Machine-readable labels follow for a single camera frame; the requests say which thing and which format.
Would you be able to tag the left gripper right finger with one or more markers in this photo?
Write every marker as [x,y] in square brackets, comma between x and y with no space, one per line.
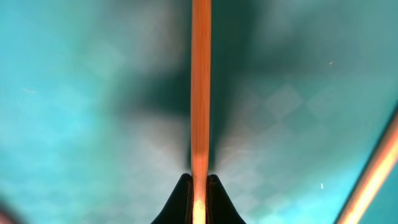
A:
[219,207]

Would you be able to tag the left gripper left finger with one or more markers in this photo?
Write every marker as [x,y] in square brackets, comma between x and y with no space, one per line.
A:
[179,206]

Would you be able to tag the teal serving tray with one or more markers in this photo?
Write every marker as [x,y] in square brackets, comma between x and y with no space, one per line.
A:
[95,105]

